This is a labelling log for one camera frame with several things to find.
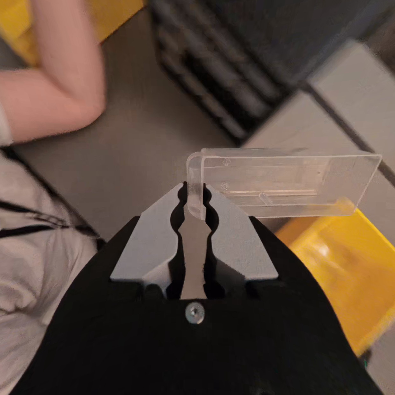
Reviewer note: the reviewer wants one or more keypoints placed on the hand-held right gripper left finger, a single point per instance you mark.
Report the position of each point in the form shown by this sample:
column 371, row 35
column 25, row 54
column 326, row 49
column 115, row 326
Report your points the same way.
column 148, row 247

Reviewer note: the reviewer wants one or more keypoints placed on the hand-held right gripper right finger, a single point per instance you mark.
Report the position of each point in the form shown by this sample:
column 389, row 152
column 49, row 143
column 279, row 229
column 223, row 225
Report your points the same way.
column 240, row 247

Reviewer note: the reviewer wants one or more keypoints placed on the clear plastic drawer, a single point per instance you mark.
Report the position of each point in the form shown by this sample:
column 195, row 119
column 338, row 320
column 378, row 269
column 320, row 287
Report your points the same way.
column 293, row 185

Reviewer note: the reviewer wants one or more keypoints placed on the yellow plastic bin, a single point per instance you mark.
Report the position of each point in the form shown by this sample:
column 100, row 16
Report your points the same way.
column 345, row 271
column 18, row 24

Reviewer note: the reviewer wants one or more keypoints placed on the black drawer cabinet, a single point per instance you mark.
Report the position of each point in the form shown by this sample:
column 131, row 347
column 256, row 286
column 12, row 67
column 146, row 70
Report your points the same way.
column 293, row 31

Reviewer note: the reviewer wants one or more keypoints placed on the person's left forearm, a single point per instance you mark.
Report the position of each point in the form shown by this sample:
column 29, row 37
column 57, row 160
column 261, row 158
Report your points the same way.
column 55, row 92

